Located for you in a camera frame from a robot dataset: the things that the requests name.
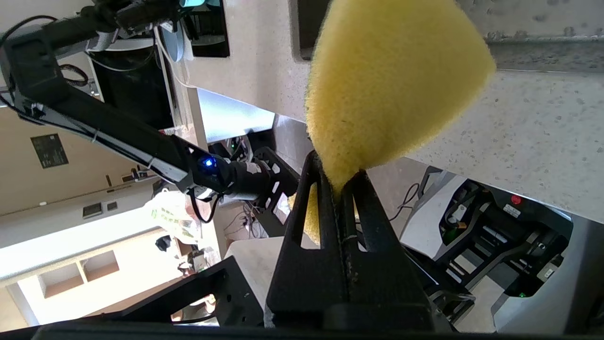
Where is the white appliance cable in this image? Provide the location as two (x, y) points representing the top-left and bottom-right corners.
(153, 26), (199, 90)

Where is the yellow green sponge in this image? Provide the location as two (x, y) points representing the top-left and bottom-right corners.
(304, 0), (497, 246)

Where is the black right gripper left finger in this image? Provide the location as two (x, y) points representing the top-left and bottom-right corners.
(266, 151), (350, 327)

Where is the dark wall plaque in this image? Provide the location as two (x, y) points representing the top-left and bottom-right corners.
(31, 134), (69, 170)

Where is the grey wall switch panel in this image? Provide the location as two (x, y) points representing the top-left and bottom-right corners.
(83, 202), (118, 219)

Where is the beige open wall shelf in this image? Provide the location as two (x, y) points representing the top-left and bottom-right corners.
(37, 249), (121, 299)

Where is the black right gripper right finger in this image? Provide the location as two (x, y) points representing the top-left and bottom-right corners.
(341, 169), (432, 331)

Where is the white green plastic bag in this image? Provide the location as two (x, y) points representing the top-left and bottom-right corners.
(142, 189), (201, 242)

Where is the stainless steel sink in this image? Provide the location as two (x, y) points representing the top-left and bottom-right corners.
(296, 0), (331, 61)

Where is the pale blue round disc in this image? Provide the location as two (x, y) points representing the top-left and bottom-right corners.
(160, 21), (185, 63)

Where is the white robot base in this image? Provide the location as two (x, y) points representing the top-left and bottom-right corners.
(401, 165), (604, 336)

